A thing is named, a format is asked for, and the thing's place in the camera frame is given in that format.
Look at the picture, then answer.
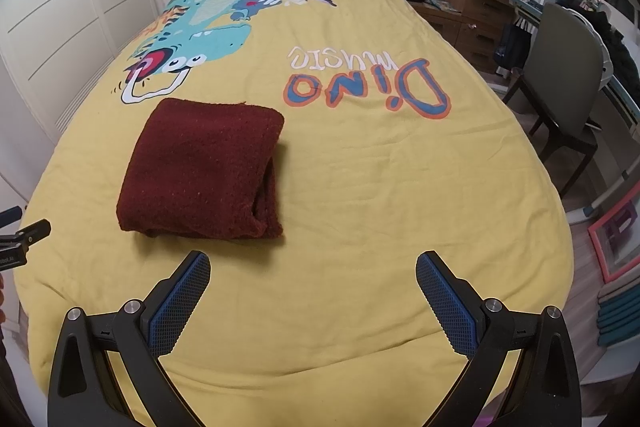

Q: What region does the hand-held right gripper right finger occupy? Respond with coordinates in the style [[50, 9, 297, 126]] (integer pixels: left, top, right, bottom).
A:
[[415, 251, 582, 427]]

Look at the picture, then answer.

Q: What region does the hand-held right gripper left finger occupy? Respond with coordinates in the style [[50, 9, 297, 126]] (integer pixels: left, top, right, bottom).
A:
[[47, 250, 211, 427]]

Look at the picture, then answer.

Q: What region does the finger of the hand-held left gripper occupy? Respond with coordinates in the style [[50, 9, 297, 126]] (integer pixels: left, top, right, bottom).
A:
[[0, 219, 53, 252], [0, 205, 25, 228]]

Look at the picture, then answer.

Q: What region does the maroon knitted sweater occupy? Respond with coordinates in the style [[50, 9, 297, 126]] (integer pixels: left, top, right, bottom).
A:
[[116, 97, 286, 240]]

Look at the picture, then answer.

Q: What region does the yellow printed blanket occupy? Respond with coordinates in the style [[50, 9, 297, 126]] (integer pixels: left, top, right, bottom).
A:
[[12, 0, 574, 427]]

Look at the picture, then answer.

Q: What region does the pink framed picture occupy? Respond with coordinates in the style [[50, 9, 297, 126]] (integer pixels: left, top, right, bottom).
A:
[[587, 194, 640, 284]]

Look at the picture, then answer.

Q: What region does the stack of teal boards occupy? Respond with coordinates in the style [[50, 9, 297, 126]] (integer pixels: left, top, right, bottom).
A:
[[595, 277, 640, 348]]

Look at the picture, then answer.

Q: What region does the white wardrobe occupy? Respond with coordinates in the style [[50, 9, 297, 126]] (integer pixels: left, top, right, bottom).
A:
[[0, 0, 167, 180]]

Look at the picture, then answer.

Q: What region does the dark bag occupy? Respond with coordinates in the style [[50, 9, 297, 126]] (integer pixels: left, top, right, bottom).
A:
[[494, 24, 531, 78]]

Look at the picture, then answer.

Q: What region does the grey chair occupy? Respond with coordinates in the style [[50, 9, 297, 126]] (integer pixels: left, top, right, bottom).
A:
[[500, 3, 616, 198]]

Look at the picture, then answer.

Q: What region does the wooden drawer unit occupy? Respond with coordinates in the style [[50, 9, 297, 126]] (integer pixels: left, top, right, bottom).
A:
[[415, 0, 524, 74]]

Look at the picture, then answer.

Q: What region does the black jacket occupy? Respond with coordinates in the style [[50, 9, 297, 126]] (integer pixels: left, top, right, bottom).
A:
[[585, 9, 640, 104]]

